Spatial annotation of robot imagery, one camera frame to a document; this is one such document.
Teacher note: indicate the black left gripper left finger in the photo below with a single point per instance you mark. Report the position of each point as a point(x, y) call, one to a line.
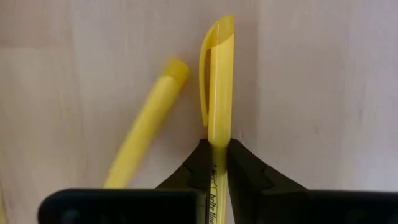
point(124, 207)

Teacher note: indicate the yellow BIC highlighter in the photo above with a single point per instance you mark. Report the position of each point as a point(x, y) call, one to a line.
point(220, 93)
point(146, 124)

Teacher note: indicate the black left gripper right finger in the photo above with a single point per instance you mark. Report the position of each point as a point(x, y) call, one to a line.
point(295, 207)

